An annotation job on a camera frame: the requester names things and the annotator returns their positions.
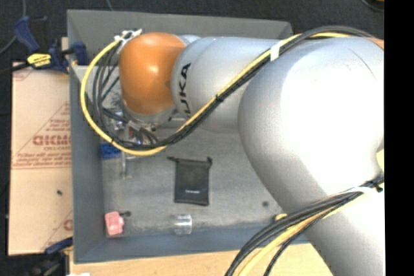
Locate blue block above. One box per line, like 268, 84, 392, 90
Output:
99, 142, 122, 160

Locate grey metal bin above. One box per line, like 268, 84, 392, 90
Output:
66, 8, 312, 264

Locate pink block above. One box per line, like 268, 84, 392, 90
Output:
103, 211, 125, 237

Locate black fabric pouch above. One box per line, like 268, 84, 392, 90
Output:
167, 156, 213, 207

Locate brown cardboard board red print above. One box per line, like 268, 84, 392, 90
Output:
6, 60, 75, 256

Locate clear plastic bottle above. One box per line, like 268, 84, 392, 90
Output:
118, 151, 134, 180

